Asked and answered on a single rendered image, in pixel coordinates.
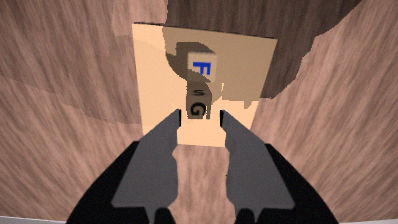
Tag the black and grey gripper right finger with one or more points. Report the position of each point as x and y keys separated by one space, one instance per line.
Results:
x=261 y=179

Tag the beige block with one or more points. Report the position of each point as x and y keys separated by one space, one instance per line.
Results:
x=201 y=66
x=198 y=104

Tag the peach mat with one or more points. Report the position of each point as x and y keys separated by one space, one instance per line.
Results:
x=161 y=65

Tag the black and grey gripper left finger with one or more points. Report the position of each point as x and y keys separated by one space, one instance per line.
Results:
x=140 y=180

